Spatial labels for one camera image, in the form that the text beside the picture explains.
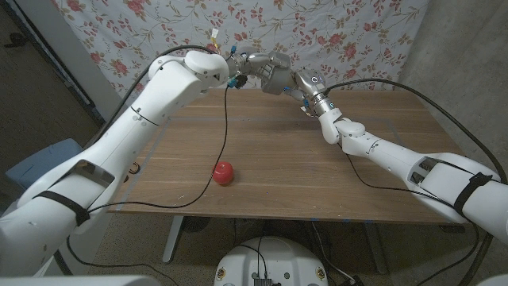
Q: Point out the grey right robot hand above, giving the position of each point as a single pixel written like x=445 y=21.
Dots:
x=311 y=85

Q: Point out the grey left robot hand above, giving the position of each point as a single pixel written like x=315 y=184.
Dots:
x=258 y=61

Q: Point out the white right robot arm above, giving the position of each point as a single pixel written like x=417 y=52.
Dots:
x=389 y=155

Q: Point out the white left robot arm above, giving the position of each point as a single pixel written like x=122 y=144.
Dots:
x=139 y=119

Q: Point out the red apple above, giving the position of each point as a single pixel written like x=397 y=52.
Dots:
x=223 y=173

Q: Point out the floral backdrop cloth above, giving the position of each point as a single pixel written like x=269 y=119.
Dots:
x=337 y=24

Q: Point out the grey table leg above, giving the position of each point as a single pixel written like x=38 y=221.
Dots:
x=375 y=246

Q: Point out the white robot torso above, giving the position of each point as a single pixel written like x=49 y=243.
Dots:
x=278 y=258

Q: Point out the white table leg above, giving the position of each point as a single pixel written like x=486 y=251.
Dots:
x=174 y=238

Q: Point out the dark brown door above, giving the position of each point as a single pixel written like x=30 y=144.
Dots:
x=35 y=99

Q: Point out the blue plastic bin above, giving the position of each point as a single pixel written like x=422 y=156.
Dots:
x=39 y=163

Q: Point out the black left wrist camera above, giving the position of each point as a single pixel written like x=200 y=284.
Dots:
x=239 y=81

